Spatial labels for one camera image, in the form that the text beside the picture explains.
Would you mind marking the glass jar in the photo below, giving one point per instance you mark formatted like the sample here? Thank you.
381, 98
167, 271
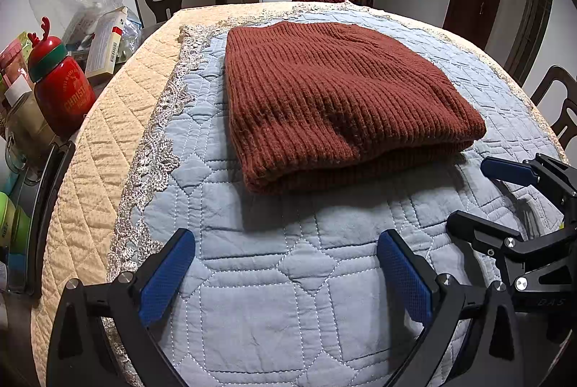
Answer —
22, 121

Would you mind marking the pink green box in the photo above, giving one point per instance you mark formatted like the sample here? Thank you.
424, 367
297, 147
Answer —
11, 58

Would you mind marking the black tray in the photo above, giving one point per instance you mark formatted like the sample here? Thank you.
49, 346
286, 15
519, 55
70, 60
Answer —
45, 207

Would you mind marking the rust brown knitted sweater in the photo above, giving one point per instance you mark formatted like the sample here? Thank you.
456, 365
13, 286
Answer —
338, 98

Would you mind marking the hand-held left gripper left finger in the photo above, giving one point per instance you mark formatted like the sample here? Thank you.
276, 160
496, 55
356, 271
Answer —
167, 274

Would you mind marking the red bottle with antler cap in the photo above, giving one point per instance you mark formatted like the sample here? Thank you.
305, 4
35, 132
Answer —
63, 94

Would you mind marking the green cup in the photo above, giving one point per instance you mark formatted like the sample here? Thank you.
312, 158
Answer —
9, 225

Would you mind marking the blue beige quilted blanket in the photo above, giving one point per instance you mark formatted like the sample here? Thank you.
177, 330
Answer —
270, 279

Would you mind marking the grey barred window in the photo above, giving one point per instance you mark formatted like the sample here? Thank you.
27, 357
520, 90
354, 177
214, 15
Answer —
534, 22

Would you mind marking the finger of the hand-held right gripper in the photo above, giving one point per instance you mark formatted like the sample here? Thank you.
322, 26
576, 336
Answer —
505, 171
478, 229

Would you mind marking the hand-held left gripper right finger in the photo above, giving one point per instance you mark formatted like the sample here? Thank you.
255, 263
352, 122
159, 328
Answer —
403, 274

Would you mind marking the white cardboard box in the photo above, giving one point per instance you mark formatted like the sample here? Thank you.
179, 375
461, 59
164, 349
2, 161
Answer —
106, 40

